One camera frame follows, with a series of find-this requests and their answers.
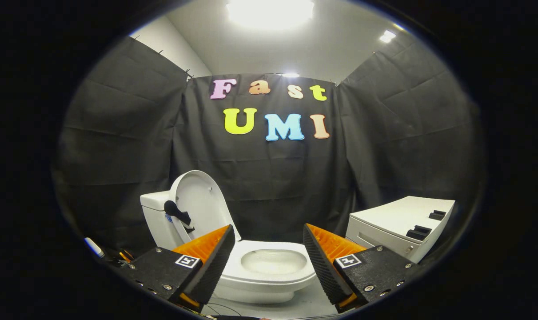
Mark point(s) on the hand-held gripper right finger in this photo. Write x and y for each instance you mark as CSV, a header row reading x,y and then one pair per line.
x,y
324,266

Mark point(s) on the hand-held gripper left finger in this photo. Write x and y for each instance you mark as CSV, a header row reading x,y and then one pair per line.
x,y
215,262

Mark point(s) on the white toilet lid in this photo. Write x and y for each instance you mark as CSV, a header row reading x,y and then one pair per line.
x,y
202,191

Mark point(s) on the white ceramic toilet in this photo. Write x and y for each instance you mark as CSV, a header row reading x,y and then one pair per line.
x,y
268,284

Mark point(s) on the white drawer cabinet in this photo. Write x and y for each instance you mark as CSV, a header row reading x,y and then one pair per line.
x,y
393,218

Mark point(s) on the black backdrop cloth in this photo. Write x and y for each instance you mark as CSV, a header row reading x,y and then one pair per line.
x,y
260,178

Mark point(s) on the white and blue device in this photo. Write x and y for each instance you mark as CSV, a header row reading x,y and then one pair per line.
x,y
93,247

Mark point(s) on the small ceiling light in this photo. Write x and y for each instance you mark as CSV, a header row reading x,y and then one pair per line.
x,y
387,36

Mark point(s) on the large ceiling light panel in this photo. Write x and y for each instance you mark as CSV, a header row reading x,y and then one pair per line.
x,y
271,12

